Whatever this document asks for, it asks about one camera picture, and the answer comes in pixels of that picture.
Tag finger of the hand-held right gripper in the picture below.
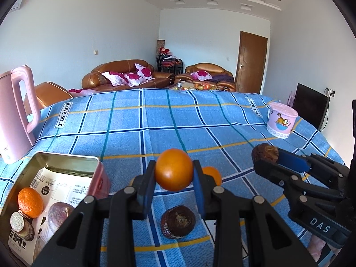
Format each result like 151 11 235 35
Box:
254 160 346 204
278 149 350 190

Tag brown wooden door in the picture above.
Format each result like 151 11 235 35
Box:
235 31 268 95

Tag blue plaid tablecloth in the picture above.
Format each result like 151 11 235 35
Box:
0 88 347 267

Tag pink cartoon cup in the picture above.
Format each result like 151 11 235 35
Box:
266 102 299 139

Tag stacked dark chairs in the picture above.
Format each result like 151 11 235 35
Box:
155 54 183 75

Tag dark mangosteen with sticker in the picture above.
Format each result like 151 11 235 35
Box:
160 206 196 239

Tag brown leather armchair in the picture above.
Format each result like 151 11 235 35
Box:
24 81 74 114
175 63 237 92

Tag cluttered coffee table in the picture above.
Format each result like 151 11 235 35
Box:
167 81 220 92

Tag pink electric kettle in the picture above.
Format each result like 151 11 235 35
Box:
0 65 41 164

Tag pink cloth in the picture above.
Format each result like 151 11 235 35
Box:
68 88 101 97

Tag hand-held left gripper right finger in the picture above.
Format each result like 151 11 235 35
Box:
192 160 310 267

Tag black television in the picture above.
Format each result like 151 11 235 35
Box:
292 83 327 131

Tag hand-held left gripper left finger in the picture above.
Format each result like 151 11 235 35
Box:
32 160 158 267

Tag person's right hand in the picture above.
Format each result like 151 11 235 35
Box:
309 238 334 267

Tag white magenta floral pillow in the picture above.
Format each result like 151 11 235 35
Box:
190 70 212 81
101 71 128 86
124 72 149 86
135 63 153 79

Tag brown leather sofa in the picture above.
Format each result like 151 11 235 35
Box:
81 60 174 91

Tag orange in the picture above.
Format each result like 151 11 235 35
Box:
202 167 222 186
18 188 44 218
155 148 193 192

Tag pink tin box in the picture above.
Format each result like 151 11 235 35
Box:
0 152 111 267

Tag printed paper leaflet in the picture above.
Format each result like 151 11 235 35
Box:
7 167 93 266

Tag purple blanket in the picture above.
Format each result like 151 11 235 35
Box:
211 72 234 82

